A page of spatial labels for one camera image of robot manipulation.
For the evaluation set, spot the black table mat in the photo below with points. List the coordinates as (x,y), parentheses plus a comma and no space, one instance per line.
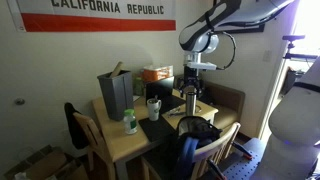
(155,130)

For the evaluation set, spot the dark marker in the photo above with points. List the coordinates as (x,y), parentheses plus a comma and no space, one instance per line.
(155,98)

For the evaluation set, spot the small metallic object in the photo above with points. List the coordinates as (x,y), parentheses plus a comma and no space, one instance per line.
(175,112)

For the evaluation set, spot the green snack bag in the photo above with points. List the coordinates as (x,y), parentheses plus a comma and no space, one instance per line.
(139,86)

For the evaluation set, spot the stainless steel tumbler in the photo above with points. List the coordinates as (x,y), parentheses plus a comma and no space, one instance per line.
(190,105)

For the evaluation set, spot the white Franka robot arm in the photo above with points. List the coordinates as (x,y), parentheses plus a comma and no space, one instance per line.
(233,10)

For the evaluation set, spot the brown cardboard tube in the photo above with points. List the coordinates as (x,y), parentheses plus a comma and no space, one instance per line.
(116,70)

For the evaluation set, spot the orange paper towel pack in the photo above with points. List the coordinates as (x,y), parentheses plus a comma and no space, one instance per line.
(156,74)

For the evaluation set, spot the plastic bottle green lid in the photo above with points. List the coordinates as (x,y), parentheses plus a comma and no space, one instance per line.
(130,123)

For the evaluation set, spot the open cardboard box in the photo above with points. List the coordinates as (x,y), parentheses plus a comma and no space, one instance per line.
(43,165)

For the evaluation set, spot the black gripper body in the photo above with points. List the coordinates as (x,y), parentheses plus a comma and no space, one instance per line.
(192,76)

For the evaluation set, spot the black camera on stand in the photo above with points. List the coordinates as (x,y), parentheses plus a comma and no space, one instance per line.
(293,37)

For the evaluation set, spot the black laptop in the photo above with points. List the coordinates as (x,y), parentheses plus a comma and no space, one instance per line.
(160,88)

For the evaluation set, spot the wooden chair with jacket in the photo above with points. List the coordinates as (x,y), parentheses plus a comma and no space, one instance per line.
(88,130)

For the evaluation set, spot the red black clamp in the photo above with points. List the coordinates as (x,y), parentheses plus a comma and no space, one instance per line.
(241,150)

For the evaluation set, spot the white mug green logo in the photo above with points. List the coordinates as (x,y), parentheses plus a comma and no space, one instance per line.
(153,111)

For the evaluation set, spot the black jacket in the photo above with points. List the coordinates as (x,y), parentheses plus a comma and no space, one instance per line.
(75,130)

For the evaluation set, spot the round metal door stop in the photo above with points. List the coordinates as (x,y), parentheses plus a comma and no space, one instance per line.
(19,101)

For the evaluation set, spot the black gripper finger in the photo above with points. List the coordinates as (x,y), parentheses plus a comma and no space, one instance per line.
(183,90)
(200,90)

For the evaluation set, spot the black cloth bundle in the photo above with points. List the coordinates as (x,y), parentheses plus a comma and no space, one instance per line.
(208,96)

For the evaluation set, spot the black blue backpack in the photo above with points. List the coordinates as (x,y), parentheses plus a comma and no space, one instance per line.
(196,128)

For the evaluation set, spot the brown sofa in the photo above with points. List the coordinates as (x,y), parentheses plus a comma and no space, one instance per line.
(226,100)

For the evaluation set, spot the blue perforated board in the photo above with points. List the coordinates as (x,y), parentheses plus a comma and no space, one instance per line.
(243,166)

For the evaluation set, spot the gray plastic trash bin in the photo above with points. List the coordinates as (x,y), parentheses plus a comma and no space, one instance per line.
(116,96)

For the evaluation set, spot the wooden chair with backpack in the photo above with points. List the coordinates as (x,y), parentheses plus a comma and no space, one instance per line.
(216,141)

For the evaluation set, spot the white paper sheet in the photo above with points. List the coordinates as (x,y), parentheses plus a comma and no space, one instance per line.
(136,98)

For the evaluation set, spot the California Republic flag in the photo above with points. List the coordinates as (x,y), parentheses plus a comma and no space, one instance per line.
(100,23)

